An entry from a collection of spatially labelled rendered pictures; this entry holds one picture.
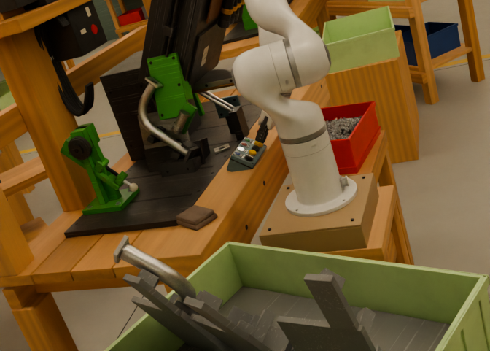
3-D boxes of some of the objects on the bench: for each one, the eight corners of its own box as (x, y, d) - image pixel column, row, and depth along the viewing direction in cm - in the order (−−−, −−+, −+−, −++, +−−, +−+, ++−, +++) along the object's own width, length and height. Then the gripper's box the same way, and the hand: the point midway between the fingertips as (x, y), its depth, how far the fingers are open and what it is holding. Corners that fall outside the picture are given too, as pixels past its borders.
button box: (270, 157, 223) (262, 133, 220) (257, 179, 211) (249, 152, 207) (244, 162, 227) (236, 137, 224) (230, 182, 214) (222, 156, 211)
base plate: (282, 91, 284) (281, 87, 283) (184, 225, 191) (181, 219, 191) (195, 108, 301) (193, 103, 300) (65, 238, 208) (63, 232, 207)
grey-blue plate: (249, 129, 246) (238, 93, 241) (247, 131, 244) (236, 95, 239) (225, 133, 249) (214, 98, 244) (224, 135, 248) (212, 100, 243)
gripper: (273, 79, 216) (256, 127, 226) (259, 96, 204) (242, 145, 213) (294, 89, 215) (275, 136, 225) (282, 106, 203) (264, 155, 212)
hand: (261, 136), depth 218 cm, fingers closed
